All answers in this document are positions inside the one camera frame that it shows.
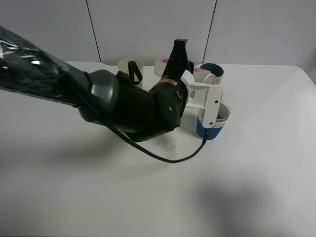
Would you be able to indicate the teal plastic cup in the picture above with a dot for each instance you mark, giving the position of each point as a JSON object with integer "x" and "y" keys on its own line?
{"x": 214, "y": 69}

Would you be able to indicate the clear plastic drink bottle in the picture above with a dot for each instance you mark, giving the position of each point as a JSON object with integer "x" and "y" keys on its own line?
{"x": 200, "y": 75}

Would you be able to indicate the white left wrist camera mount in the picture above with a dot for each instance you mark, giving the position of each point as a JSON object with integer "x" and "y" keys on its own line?
{"x": 204, "y": 97}

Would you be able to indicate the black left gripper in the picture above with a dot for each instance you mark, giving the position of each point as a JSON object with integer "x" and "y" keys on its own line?
{"x": 170, "y": 94}

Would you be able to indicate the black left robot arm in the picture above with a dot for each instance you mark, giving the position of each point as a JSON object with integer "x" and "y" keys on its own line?
{"x": 100, "y": 96}

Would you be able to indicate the blue sleeved paper cup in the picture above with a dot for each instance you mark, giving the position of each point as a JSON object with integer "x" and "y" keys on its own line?
{"x": 222, "y": 117}

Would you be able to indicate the pale green plastic cup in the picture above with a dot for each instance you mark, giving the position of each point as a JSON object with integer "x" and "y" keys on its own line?
{"x": 126, "y": 67}

